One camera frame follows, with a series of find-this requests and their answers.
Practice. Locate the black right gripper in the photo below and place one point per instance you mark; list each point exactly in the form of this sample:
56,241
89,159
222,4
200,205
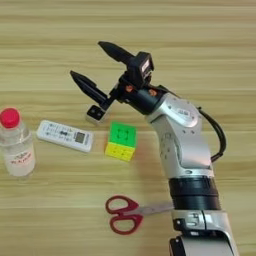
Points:
143,98

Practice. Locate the colourful Rubik's cube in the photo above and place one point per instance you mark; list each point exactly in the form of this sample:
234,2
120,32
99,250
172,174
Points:
123,135

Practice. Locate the white remote control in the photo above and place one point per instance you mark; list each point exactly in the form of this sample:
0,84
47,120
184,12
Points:
63,135

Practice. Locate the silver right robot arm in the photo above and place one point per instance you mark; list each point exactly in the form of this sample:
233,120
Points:
186,143

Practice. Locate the clear bottle with red cap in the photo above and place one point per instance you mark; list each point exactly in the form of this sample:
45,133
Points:
18,156

